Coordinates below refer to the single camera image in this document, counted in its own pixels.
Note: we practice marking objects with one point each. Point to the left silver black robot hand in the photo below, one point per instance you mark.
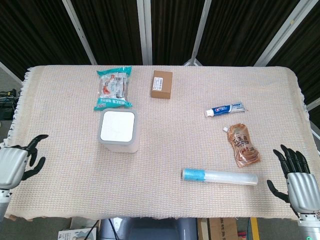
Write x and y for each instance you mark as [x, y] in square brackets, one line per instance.
[11, 163]

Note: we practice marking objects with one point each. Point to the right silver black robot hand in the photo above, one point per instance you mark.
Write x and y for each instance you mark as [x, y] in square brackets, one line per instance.
[300, 185]

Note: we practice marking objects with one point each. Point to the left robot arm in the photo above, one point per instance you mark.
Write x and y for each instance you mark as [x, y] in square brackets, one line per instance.
[3, 203]

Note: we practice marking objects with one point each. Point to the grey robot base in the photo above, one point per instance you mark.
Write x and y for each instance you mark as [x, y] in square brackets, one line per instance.
[150, 228]

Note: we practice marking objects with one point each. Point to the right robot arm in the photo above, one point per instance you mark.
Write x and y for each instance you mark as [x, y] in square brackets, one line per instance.
[309, 226]

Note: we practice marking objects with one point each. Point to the white square container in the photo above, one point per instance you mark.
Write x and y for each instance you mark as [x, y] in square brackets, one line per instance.
[118, 131]

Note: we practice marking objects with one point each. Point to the brown spouted sauce pouch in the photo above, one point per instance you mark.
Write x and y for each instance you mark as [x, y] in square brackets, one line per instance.
[242, 147]

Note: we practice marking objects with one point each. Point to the clear plastic wrap roll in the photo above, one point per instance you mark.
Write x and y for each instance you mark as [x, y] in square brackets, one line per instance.
[220, 177]

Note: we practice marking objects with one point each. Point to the brown carton with print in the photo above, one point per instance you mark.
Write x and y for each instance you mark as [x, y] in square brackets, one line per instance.
[220, 228]

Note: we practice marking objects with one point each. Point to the white printed box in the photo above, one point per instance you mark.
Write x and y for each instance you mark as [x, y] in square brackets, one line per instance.
[75, 233]

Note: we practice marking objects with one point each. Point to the blue white toothpaste tube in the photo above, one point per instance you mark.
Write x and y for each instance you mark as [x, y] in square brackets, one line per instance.
[225, 109]

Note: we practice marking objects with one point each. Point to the teal snack bag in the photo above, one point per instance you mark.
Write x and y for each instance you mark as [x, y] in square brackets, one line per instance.
[113, 87]

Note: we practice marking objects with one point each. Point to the beige woven tablecloth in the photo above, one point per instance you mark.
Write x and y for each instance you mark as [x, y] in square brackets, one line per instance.
[160, 175]

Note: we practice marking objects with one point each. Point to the brown cardboard box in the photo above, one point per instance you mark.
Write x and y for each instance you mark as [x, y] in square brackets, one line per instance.
[161, 84]

